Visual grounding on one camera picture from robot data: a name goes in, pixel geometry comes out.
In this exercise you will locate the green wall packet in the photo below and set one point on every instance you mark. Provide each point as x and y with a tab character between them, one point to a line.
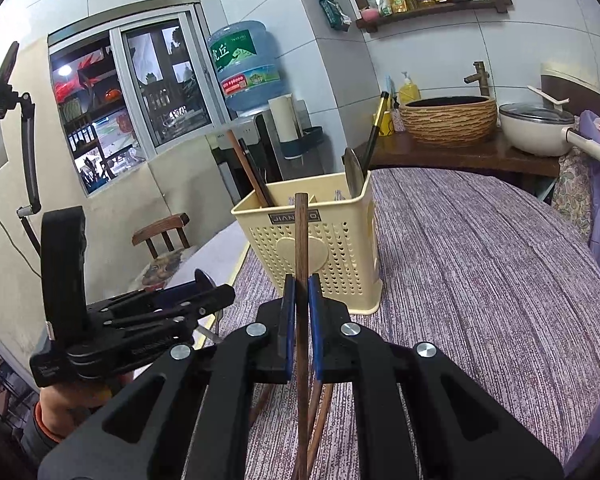
335	16

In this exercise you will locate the left hand yellow nails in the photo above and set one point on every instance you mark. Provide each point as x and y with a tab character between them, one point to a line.
63	407

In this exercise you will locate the black gold handled utensil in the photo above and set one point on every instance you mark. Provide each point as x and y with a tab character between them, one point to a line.
374	131

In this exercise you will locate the yellow soap bottle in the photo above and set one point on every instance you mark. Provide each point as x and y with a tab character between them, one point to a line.
408	92

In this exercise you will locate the blue water jug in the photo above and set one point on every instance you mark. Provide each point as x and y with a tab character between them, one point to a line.
244	57

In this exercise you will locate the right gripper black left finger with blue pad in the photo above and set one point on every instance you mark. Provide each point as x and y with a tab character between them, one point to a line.
188	415

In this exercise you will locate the water dispenser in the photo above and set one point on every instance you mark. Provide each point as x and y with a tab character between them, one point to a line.
276	160

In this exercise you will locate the phone on stand arm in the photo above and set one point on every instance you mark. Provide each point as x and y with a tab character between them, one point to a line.
17	109

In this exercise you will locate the silver metal spoon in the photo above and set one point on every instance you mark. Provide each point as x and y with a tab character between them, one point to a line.
208	321

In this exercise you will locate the paper towel roll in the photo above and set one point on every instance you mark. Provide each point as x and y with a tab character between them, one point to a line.
285	118

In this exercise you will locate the cream plastic utensil holder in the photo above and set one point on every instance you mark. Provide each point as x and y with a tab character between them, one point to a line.
343	249

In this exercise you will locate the wooden chair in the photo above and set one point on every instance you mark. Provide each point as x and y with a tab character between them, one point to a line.
168	247

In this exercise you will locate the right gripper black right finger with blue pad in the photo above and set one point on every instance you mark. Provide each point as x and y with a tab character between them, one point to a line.
419	415

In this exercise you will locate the brass faucet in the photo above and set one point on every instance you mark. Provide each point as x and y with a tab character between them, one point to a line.
481	77

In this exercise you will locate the woven brown basin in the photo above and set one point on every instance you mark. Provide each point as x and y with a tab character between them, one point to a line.
453	121

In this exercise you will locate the sliding window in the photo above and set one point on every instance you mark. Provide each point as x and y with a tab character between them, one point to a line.
130	83

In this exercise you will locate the purple striped tablecloth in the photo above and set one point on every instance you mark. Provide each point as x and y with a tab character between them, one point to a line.
498	281

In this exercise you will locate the dark metal spoon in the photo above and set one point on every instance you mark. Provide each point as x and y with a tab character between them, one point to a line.
354	173

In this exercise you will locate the cream pan with lid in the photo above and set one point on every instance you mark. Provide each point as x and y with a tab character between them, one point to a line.
544	131

